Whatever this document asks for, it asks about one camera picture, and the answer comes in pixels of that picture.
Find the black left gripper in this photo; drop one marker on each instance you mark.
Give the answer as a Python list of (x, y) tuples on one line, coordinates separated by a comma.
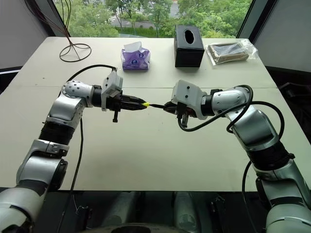
[(116, 103)]

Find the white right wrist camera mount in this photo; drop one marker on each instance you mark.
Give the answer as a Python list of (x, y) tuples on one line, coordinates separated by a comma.
[(188, 93)]

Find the yellow marker cap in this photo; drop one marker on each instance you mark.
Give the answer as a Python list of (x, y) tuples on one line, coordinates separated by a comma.
[(146, 104)]

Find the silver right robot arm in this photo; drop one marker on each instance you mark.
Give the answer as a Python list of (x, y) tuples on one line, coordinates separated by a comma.
[(257, 126)]

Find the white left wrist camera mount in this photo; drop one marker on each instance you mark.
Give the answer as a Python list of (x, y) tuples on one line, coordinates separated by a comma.
[(113, 83)]

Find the black marker pen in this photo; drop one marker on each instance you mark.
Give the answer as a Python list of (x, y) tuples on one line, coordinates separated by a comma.
[(158, 105)]

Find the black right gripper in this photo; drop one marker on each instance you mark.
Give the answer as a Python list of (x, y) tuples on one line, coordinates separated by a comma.
[(184, 112)]

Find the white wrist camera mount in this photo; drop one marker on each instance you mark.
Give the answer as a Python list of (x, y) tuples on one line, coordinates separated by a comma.
[(113, 83), (188, 93)]

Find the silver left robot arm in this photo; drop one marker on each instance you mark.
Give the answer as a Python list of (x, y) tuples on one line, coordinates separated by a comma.
[(65, 106)]

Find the purple tissue pack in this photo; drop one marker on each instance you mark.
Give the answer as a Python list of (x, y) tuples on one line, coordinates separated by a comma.
[(134, 58)]

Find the clear plastic bag with contents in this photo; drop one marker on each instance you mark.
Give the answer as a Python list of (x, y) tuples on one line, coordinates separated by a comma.
[(228, 52)]

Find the black tissue box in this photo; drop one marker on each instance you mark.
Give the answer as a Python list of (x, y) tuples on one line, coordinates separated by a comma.
[(188, 52)]

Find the small black connector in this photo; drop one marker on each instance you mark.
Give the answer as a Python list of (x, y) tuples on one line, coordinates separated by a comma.
[(83, 213)]

